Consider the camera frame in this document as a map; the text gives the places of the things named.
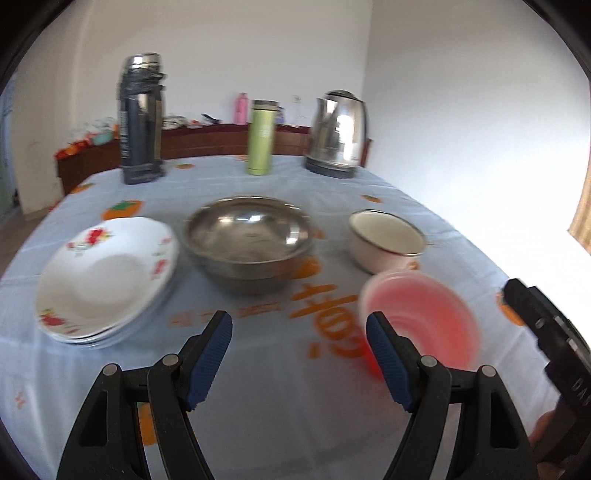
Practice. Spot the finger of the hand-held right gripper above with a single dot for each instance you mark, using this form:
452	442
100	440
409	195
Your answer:
526	304

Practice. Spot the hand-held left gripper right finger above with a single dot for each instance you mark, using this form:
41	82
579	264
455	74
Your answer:
388	364

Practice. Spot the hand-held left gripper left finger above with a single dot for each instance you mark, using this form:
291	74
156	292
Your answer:
212	360

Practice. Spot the red plastic bowl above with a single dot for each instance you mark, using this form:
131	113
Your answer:
415	314

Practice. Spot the pink floral white plate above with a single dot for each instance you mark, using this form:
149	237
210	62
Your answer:
134	324

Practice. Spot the white enamel bowl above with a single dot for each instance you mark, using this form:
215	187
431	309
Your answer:
383	249

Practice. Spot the stainless steel bowl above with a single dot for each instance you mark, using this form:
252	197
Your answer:
249	244

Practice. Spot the red floral white plate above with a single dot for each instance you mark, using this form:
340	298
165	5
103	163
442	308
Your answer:
106	272

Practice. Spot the person's right hand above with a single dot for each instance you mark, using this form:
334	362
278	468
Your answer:
542	427

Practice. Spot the light blue persimmon tablecloth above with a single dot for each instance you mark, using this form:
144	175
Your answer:
286	415

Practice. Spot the tan curtain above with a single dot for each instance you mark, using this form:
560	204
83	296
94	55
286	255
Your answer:
581	212

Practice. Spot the dark wooden cabinet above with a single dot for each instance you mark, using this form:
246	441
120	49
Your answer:
203	143

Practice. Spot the green thermos bottle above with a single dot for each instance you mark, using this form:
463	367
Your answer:
261	143

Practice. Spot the stainless steel electric kettle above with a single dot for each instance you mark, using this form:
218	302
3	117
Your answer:
337	134

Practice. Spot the black steel thermos flask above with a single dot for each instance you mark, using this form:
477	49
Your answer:
141	124

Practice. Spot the teal basin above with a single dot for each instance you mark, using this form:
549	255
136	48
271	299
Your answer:
101	137

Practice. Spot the orange cardboard box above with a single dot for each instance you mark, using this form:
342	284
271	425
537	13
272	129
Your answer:
74	150

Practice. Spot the pink thermos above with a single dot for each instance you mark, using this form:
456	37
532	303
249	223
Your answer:
242	110

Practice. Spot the blue thermos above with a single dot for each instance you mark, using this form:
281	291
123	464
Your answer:
280	115

